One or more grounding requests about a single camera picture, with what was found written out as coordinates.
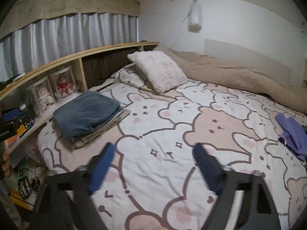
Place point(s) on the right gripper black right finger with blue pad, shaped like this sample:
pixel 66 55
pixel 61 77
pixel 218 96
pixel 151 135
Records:
pixel 257 211

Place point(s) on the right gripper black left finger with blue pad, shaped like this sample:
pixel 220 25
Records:
pixel 64 200

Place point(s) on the blue knitted sweater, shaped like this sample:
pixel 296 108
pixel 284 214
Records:
pixel 91 98

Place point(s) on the wooden headboard shelf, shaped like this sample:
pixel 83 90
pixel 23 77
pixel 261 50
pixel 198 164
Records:
pixel 75 62

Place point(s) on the red doll in clear case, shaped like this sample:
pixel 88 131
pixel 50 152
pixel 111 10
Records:
pixel 63 84

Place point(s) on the grey curtain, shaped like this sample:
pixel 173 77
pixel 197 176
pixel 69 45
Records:
pixel 47 40

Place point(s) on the purple cloth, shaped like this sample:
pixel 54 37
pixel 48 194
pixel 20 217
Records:
pixel 293 136

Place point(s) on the bunny print bed sheet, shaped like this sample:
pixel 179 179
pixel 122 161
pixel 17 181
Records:
pixel 153 182

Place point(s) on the beige folded garment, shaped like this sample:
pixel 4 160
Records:
pixel 79 126

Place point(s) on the beige curtain valance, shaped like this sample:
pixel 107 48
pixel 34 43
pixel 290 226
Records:
pixel 28 11

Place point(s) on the beige fleece blanket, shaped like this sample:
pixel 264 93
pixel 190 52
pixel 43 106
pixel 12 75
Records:
pixel 209 69

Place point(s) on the fluffy pink pillow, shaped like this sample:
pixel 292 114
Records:
pixel 162 72

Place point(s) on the hanging white bottle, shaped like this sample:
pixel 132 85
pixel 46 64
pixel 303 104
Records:
pixel 195 17

